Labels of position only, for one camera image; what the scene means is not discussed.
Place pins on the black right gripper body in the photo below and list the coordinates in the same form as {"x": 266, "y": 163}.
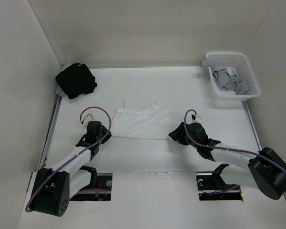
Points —
{"x": 183, "y": 138}

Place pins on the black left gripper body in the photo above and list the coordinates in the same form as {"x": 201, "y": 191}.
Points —
{"x": 103, "y": 132}

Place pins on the white tank top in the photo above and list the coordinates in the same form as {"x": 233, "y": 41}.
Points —
{"x": 151, "y": 123}

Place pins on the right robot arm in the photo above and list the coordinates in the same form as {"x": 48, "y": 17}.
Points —
{"x": 264, "y": 170}

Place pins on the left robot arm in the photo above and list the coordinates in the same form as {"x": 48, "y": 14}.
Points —
{"x": 55, "y": 186}

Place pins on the grey cloth under black stack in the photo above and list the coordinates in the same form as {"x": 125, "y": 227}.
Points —
{"x": 59, "y": 91}

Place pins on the black folded tank top stack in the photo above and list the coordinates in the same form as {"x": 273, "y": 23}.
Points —
{"x": 76, "y": 80}

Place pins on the grey tank tops in basket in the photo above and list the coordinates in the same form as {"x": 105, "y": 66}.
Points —
{"x": 229, "y": 82}

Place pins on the white plastic basket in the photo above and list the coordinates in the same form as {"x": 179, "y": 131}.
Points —
{"x": 236, "y": 63}

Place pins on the grey cloth on basket rim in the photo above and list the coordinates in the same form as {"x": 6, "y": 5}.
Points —
{"x": 207, "y": 63}

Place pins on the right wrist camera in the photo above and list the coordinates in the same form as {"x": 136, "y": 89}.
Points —
{"x": 196, "y": 119}

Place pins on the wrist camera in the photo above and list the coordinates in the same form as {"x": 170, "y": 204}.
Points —
{"x": 196, "y": 119}
{"x": 86, "y": 119}

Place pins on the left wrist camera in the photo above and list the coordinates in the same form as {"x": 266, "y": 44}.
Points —
{"x": 86, "y": 119}

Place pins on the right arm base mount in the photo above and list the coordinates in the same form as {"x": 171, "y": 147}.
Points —
{"x": 211, "y": 187}

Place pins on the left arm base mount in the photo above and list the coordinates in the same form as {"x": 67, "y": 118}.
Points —
{"x": 89, "y": 185}

